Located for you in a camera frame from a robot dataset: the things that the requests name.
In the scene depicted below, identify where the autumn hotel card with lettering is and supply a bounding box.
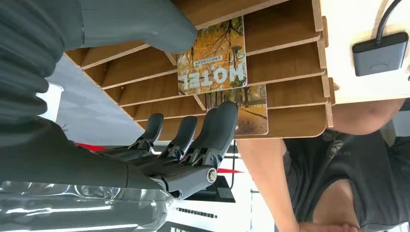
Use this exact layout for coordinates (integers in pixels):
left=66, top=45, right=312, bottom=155
left=176, top=16, right=248, bottom=96

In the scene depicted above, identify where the autumn path hotel card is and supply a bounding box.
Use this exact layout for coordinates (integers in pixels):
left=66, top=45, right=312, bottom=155
left=205, top=84, right=269, bottom=136

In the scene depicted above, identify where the wooden slotted card rack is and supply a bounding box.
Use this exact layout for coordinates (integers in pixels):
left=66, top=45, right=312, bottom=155
left=64, top=0, right=336, bottom=142

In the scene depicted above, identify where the person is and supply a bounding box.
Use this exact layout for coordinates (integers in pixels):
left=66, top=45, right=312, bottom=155
left=236, top=97, right=410, bottom=232

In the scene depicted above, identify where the black flat card reader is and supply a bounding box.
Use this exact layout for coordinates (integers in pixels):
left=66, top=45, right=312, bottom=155
left=351, top=31, right=410, bottom=77

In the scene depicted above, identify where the shiny silver robot casing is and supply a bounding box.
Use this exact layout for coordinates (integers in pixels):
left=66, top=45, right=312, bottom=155
left=0, top=181, right=176, bottom=232

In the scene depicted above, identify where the ribbed grey right arm sleeve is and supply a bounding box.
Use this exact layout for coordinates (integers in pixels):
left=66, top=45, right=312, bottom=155
left=0, top=0, right=83, bottom=146

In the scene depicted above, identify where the black reader cable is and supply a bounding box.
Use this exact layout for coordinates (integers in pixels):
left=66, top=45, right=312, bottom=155
left=375, top=0, right=403, bottom=43

